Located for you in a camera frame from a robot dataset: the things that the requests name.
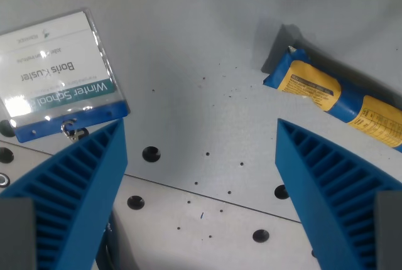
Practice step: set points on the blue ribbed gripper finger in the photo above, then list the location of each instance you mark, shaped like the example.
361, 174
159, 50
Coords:
333, 182
81, 182

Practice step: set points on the metal badge clip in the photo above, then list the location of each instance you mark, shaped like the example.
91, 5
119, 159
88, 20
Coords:
73, 132

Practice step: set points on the blue yellow snack bar wrapper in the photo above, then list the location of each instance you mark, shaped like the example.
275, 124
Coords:
339, 94

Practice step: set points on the plastic name badge holder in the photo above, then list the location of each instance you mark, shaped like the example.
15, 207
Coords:
56, 75

